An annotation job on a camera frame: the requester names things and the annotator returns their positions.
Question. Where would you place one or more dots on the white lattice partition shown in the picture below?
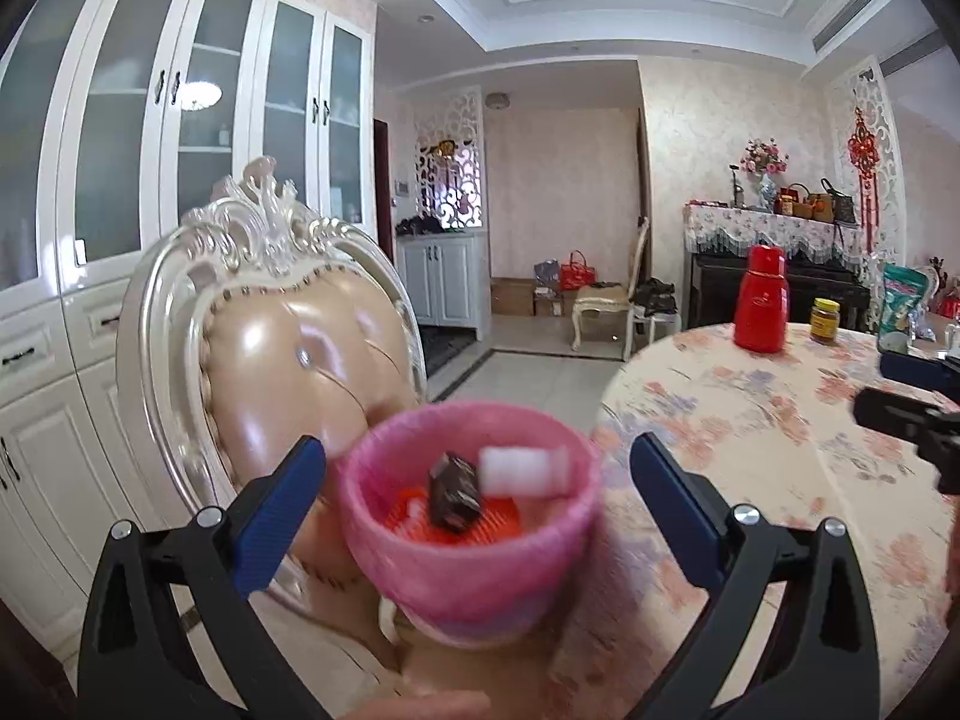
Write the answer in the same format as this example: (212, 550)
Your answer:
(450, 120)
(892, 157)

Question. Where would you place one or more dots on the grey bag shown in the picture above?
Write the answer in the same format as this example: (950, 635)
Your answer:
(546, 275)

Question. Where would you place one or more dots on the red thermos jug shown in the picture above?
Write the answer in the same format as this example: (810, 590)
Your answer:
(763, 298)

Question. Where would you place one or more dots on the floral lace piano cover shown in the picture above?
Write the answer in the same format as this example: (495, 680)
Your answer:
(772, 229)

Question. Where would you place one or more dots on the dark bag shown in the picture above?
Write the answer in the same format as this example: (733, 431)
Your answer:
(420, 225)

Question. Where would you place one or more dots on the gold ornament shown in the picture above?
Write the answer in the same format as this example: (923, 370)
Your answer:
(448, 146)

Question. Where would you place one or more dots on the small black box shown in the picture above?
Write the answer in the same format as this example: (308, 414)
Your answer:
(454, 499)

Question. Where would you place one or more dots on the jar with yellow label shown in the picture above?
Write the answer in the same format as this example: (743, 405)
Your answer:
(825, 321)

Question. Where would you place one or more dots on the dark clothes pile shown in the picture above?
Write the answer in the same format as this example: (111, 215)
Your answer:
(656, 296)

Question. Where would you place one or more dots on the dark handbag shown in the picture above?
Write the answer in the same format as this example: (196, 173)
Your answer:
(841, 204)

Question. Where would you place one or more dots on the small orange foam net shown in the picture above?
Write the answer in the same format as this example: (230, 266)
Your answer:
(409, 521)

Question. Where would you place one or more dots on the low white cabinet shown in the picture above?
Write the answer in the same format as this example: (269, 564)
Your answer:
(442, 277)

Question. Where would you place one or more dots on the dark slim ornament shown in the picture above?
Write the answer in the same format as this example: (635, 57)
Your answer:
(735, 191)

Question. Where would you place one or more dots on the cream wooden chair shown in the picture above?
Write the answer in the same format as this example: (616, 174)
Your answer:
(600, 304)

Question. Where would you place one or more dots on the black piano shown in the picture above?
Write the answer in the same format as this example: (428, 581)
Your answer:
(720, 292)

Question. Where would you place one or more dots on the tall white display cabinet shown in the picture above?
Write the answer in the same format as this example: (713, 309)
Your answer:
(97, 127)

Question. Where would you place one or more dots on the dark wooden door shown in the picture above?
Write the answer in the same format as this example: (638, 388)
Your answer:
(381, 187)

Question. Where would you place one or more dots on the wicker basket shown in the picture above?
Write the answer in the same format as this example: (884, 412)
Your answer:
(797, 201)

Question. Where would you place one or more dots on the red knot hanging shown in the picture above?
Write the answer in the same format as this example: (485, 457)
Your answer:
(864, 172)

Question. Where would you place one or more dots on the beige leather ornate chair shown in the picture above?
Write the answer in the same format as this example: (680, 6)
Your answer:
(300, 360)

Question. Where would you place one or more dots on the green snack bag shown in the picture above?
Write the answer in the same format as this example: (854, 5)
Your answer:
(904, 300)

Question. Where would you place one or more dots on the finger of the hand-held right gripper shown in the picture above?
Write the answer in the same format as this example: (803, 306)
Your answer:
(900, 416)
(919, 369)

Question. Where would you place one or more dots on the orange-brown handbag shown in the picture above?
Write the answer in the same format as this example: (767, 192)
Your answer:
(821, 205)

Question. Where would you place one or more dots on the cardboard box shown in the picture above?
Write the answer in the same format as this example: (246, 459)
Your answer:
(510, 296)

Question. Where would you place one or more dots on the blue and white vase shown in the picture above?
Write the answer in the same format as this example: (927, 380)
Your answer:
(765, 191)

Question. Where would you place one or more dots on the pink waste bin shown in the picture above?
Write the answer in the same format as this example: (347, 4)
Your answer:
(465, 585)

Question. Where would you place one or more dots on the ceiling air vent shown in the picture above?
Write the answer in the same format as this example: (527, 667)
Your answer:
(907, 56)
(855, 11)

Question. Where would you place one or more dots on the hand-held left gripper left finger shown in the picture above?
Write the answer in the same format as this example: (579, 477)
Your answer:
(281, 510)

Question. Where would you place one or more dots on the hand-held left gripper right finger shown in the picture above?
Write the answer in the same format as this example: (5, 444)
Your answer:
(675, 510)

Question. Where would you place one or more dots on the red handbag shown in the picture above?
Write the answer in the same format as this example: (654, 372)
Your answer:
(577, 271)

